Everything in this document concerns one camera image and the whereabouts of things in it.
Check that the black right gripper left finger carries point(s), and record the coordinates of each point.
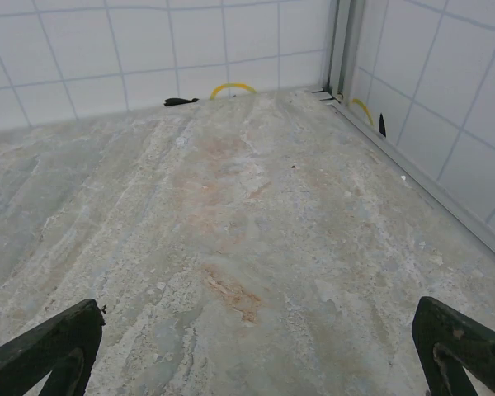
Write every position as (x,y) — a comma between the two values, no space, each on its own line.
(45,346)

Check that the aluminium frame post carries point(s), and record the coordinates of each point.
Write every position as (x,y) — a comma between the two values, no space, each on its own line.
(345,49)

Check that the black clamp piece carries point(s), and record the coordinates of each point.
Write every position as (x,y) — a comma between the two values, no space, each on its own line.
(180,101)

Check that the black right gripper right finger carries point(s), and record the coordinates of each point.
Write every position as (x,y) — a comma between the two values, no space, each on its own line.
(458,330)

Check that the aluminium frame rail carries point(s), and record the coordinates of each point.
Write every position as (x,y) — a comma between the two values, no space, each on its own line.
(416,173)

